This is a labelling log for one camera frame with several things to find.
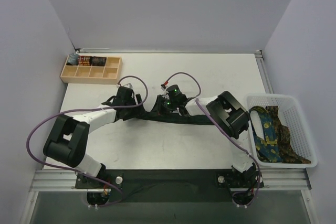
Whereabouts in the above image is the dark brown rolled tie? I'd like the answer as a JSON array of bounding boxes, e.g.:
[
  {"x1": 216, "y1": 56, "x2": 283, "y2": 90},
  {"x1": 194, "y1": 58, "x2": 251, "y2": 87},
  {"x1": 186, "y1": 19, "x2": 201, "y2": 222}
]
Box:
[{"x1": 91, "y1": 56, "x2": 107, "y2": 67}]

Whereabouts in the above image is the red patterned rolled tie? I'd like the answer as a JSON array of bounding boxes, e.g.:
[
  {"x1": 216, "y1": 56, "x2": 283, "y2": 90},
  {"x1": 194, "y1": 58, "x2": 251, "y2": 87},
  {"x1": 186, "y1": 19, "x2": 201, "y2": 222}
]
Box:
[{"x1": 77, "y1": 56, "x2": 92, "y2": 66}]

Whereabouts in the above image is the grey rolled tie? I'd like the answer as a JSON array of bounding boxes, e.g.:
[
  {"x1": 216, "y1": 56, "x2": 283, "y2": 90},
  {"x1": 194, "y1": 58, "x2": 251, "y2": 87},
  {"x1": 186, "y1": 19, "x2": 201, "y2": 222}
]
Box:
[{"x1": 66, "y1": 53, "x2": 79, "y2": 66}]

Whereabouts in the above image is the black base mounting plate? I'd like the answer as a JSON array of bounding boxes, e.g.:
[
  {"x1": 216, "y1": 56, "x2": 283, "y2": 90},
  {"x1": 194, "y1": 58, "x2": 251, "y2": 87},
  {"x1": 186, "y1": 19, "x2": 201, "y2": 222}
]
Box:
[{"x1": 75, "y1": 167, "x2": 264, "y2": 206}]

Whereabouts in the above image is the dark green tie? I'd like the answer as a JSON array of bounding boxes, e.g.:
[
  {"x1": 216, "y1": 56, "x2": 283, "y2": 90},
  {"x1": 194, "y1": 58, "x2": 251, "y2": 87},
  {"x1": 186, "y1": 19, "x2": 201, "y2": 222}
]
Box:
[{"x1": 131, "y1": 112, "x2": 213, "y2": 125}]

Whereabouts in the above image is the brown green patterned tie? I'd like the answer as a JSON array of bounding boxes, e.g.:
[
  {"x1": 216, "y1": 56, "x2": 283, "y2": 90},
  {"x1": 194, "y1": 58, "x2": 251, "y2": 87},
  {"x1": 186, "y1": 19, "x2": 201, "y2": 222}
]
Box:
[{"x1": 266, "y1": 106, "x2": 311, "y2": 164}]

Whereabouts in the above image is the wooden compartment organizer box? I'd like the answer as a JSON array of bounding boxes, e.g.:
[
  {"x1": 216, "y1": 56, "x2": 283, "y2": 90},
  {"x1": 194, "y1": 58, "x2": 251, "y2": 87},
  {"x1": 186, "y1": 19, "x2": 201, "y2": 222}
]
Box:
[{"x1": 60, "y1": 54, "x2": 122, "y2": 84}]

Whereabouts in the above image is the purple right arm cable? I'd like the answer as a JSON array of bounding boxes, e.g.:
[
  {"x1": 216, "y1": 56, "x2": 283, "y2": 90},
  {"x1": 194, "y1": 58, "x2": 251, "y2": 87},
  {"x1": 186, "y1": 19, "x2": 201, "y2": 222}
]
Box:
[{"x1": 161, "y1": 71, "x2": 262, "y2": 206}]

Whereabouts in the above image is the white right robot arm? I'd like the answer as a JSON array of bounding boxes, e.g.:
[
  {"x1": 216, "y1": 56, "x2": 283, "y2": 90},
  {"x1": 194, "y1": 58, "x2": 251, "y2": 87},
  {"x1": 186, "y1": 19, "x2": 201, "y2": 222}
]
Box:
[{"x1": 150, "y1": 83, "x2": 256, "y2": 187}]

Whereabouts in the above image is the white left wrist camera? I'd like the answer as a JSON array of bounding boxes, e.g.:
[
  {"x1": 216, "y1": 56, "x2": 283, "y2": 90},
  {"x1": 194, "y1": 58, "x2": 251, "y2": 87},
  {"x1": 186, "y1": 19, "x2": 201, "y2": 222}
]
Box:
[{"x1": 116, "y1": 83, "x2": 133, "y2": 91}]

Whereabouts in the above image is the blue yellow patterned tie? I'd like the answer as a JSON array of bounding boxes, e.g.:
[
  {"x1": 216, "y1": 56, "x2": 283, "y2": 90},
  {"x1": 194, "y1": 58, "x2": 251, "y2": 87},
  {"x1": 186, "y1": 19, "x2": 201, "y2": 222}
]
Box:
[{"x1": 249, "y1": 106, "x2": 282, "y2": 163}]

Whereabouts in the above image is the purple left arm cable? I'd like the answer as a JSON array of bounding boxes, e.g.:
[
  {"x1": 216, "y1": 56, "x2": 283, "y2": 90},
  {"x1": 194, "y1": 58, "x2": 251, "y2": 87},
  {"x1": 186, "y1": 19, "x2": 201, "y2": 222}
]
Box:
[{"x1": 26, "y1": 76, "x2": 148, "y2": 206}]

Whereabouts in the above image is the white plastic basket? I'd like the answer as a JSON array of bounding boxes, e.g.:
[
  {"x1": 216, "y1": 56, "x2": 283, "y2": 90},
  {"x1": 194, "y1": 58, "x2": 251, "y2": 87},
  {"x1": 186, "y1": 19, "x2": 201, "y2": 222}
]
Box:
[{"x1": 245, "y1": 93, "x2": 318, "y2": 169}]

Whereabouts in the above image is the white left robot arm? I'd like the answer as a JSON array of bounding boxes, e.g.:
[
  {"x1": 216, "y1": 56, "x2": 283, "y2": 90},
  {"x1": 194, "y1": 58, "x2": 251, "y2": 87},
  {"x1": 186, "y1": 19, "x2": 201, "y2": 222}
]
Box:
[{"x1": 43, "y1": 87, "x2": 143, "y2": 188}]

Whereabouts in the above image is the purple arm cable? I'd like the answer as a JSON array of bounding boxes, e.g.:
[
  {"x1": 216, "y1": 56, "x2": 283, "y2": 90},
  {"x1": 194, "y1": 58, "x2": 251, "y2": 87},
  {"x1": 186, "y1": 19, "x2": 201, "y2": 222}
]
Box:
[
  {"x1": 161, "y1": 71, "x2": 262, "y2": 206},
  {"x1": 26, "y1": 76, "x2": 148, "y2": 206}
]

